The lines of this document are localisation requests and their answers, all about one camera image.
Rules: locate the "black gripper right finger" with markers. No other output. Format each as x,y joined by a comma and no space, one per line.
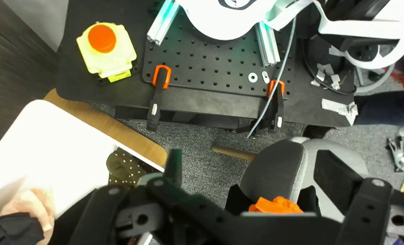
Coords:
365,208

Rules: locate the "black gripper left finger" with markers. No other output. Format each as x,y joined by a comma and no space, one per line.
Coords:
201,208

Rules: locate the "bright orange clothing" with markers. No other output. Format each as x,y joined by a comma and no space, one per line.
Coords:
276,205

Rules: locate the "green polka dot clothing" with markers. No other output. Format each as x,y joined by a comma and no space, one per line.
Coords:
127,167

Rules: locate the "peach beige clothing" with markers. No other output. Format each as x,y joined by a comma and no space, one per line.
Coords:
26,205

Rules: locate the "dark grey clothing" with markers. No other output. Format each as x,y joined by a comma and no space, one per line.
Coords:
11,231

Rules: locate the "wooden bar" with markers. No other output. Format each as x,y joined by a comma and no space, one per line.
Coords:
233,152

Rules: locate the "flat white tape piece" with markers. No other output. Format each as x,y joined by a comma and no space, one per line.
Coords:
342,109

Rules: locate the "orange black bar clamp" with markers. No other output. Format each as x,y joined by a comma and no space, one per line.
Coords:
155,106
278,113

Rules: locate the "crumpled white tape pieces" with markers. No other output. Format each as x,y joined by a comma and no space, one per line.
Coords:
328,75

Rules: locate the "white round washer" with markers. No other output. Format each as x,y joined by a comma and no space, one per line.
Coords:
249,76

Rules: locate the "white oval tag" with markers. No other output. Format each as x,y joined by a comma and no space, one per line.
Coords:
265,79

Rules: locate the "black perforated mounting board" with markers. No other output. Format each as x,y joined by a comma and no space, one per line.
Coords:
210,62

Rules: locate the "white plastic laundry basket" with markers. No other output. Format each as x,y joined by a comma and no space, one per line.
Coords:
52,150

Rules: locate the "yellow emergency stop button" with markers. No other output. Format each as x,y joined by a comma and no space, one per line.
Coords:
120,58

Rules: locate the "aluminium extrusion bar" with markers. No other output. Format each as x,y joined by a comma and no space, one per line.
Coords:
162,24
268,45

